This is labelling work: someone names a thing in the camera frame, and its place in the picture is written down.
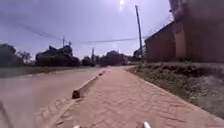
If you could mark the row of dark trees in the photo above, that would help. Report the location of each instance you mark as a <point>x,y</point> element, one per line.
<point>111,58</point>

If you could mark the red brick path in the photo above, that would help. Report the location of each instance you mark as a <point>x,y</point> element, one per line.
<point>126,100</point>

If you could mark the tall utility pole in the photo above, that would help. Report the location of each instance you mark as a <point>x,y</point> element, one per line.
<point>139,30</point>

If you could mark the dark low building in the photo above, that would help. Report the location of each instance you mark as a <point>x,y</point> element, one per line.
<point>56,56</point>

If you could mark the grass verge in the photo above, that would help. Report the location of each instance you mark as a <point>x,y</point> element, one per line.
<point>180,78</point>

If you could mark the robot's own part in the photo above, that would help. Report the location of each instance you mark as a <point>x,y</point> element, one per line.
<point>146,125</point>
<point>76,126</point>

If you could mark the grass strip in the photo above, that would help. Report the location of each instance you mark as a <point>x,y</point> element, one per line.
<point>33,70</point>

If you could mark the grey asphalt road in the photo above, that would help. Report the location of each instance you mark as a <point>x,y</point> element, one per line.
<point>33,90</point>

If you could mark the brown brick building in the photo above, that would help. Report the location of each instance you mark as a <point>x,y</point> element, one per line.
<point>200,33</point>

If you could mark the group of trees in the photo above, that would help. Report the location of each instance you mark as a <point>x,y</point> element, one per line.
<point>10,55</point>

